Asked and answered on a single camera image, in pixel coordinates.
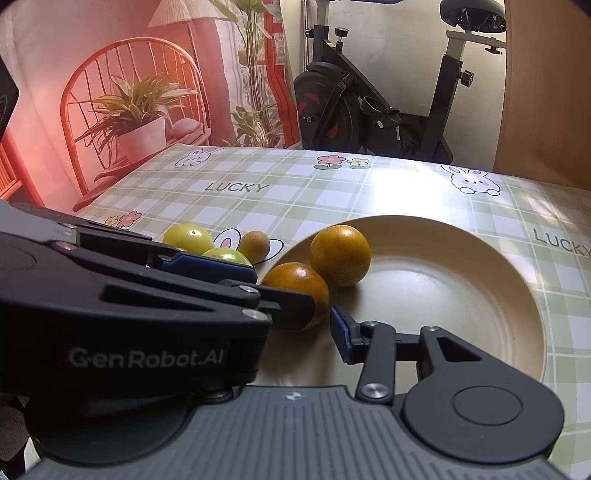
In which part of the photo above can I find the small brown longan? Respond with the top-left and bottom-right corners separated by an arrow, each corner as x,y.
238,230 -> 271,261

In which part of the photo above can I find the dark flat object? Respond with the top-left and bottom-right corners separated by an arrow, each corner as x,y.
0,58 -> 20,139

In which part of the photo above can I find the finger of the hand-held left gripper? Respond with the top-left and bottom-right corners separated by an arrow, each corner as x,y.
0,200 -> 258,284
78,246 -> 320,332

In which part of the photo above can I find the black exercise bike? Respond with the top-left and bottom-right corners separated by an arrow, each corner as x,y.
293,0 -> 509,162

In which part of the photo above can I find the green plaid tablecloth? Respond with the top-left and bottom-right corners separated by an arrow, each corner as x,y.
74,145 -> 591,462

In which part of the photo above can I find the dark orange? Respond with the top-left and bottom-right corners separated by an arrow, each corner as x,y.
309,225 -> 372,288
261,261 -> 331,332

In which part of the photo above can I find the printed pink wall backdrop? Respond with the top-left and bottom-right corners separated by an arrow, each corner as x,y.
0,0 -> 301,213

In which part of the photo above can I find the green round fruit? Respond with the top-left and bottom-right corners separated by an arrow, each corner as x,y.
163,223 -> 214,254
202,248 -> 254,269

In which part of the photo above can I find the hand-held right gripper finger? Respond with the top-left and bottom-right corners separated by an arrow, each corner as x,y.
330,306 -> 497,404

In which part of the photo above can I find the wooden panel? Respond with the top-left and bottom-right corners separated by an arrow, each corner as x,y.
492,0 -> 591,190

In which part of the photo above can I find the beige round plate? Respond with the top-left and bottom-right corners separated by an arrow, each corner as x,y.
252,215 -> 548,388

